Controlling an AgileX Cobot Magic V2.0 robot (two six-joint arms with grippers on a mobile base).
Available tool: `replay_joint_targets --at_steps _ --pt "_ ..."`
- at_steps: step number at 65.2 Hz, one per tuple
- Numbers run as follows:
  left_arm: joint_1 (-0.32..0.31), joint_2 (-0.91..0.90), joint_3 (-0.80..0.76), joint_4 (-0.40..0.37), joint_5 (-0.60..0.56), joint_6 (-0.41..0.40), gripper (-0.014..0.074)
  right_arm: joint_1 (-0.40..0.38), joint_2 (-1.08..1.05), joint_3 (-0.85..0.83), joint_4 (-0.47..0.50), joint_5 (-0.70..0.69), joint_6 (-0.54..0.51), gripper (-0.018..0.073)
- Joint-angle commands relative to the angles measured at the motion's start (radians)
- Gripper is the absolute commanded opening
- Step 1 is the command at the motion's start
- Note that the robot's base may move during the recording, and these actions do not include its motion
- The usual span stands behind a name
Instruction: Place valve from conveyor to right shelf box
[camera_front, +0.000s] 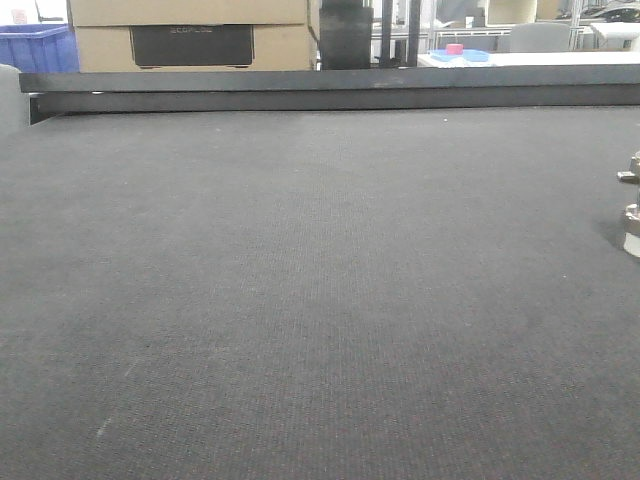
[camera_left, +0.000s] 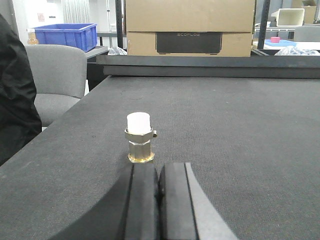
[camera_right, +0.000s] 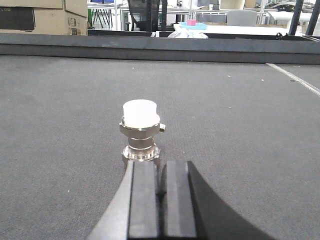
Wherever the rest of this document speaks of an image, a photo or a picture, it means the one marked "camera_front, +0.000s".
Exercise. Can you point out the silver metal ball valve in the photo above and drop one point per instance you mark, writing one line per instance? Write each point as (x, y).
(631, 221)

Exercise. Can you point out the black conveyor belt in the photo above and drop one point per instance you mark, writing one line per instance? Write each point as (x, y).
(343, 295)

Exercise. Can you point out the cardboard box with black print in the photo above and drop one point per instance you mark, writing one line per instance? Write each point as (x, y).
(231, 36)

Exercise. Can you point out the black cylindrical bin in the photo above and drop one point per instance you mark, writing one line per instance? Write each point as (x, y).
(345, 35)

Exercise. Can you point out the blue tray on table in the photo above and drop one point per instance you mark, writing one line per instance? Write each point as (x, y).
(462, 56)

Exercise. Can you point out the red tape roll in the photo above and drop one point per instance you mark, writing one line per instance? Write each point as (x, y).
(454, 49)

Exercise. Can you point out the white background table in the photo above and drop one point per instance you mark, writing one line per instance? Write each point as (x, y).
(542, 59)

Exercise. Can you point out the blue plastic crate background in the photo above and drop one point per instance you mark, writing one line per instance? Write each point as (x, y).
(39, 48)

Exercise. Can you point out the black conveyor side rail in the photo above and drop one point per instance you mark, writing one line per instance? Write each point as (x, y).
(522, 86)

